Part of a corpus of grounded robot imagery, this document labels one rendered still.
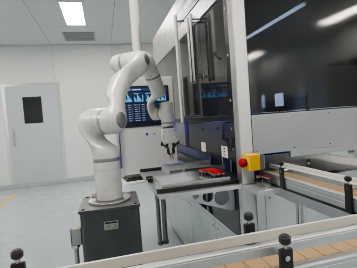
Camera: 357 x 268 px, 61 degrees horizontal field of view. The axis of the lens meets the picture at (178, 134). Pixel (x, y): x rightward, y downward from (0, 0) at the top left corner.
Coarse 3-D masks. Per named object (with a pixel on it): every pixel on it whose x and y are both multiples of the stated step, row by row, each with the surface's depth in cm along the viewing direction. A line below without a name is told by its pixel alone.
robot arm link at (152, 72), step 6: (120, 54) 156; (150, 54) 170; (114, 60) 156; (150, 60) 168; (114, 66) 156; (120, 66) 155; (150, 66) 169; (156, 66) 173; (150, 72) 171; (156, 72) 173; (150, 78) 173
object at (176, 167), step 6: (186, 162) 202; (192, 162) 203; (198, 162) 204; (204, 162) 205; (162, 168) 195; (168, 168) 199; (174, 168) 200; (180, 168) 199; (186, 168) 198; (192, 168) 177; (198, 168) 178; (204, 168) 178; (216, 168) 180; (222, 168) 181
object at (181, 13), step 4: (184, 0) 204; (188, 0) 196; (192, 0) 187; (196, 0) 181; (184, 4) 204; (188, 4) 196; (192, 4) 188; (180, 8) 215; (184, 8) 205; (188, 8) 197; (176, 12) 226; (180, 12) 216; (184, 12) 206; (188, 12) 198; (180, 16) 217; (184, 16) 207
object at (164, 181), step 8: (152, 176) 162; (160, 176) 163; (168, 176) 165; (176, 176) 166; (184, 176) 167; (192, 176) 168; (160, 184) 139; (168, 184) 138; (176, 184) 139; (184, 184) 140; (192, 184) 141
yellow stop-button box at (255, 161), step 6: (246, 156) 133; (252, 156) 131; (258, 156) 132; (246, 162) 133; (252, 162) 131; (258, 162) 132; (246, 168) 134; (252, 168) 131; (258, 168) 132; (264, 168) 133
